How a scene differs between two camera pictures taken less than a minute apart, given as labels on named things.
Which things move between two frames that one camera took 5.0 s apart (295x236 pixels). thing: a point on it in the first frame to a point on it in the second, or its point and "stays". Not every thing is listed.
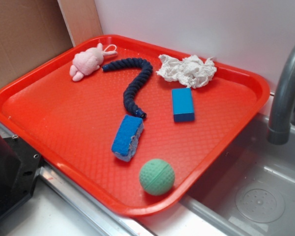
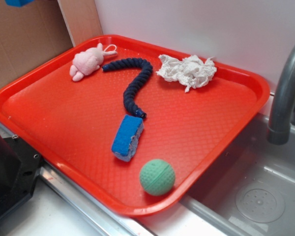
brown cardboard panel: x=25 y=33 stays
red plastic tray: x=135 y=126 stays
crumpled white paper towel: x=193 y=72 stays
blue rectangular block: x=183 y=105 to x=18 y=3
